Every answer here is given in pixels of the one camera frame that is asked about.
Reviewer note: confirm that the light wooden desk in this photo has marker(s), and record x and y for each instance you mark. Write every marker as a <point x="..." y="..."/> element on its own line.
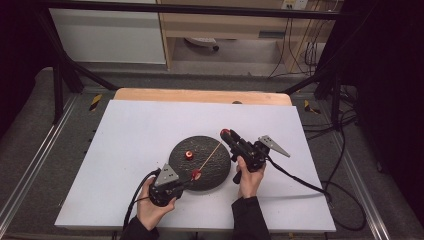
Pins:
<point x="226" y="25"/>

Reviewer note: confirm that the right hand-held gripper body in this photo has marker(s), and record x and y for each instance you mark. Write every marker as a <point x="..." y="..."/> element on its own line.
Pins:
<point x="253" y="156"/>

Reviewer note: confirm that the white cabinet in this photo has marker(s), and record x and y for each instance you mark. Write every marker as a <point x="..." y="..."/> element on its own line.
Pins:
<point x="110" y="36"/>

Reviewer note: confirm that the person's left hand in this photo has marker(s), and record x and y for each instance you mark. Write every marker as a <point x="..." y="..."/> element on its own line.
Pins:
<point x="150" y="210"/>

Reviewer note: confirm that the white wall socket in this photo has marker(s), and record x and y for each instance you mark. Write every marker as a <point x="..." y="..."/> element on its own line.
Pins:
<point x="295" y="4"/>

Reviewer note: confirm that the black metal frame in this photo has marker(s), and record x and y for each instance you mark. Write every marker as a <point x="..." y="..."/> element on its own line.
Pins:
<point x="186" y="9"/>

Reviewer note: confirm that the white board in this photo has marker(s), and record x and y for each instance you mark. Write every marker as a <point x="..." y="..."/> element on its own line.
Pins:
<point x="133" y="133"/>

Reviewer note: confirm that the black curtain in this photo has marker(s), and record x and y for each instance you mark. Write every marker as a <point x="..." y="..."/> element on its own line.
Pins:
<point x="16" y="60"/>
<point x="393" y="100"/>

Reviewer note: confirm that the black round plate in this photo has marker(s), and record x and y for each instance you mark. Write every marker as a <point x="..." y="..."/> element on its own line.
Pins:
<point x="206" y="173"/>

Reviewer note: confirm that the thin wooden skewer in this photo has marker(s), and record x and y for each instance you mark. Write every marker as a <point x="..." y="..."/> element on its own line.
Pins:
<point x="210" y="156"/>

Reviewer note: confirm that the aluminium floor rail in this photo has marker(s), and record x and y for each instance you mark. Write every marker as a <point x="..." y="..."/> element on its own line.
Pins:
<point x="40" y="156"/>
<point x="363" y="186"/>

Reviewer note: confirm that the yellow black tape strip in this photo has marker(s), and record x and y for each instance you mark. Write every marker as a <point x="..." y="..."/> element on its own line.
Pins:
<point x="95" y="102"/>
<point x="310" y="107"/>

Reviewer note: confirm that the person's right hand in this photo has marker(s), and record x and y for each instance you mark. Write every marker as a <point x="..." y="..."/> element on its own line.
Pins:
<point x="250" y="183"/>

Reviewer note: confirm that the white chair base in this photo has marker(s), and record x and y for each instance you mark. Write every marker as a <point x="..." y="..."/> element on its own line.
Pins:
<point x="201" y="41"/>

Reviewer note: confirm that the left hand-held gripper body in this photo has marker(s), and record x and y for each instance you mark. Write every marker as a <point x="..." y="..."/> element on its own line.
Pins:
<point x="165" y="186"/>

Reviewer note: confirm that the wooden table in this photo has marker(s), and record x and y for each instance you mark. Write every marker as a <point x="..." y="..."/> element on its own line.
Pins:
<point x="186" y="96"/>

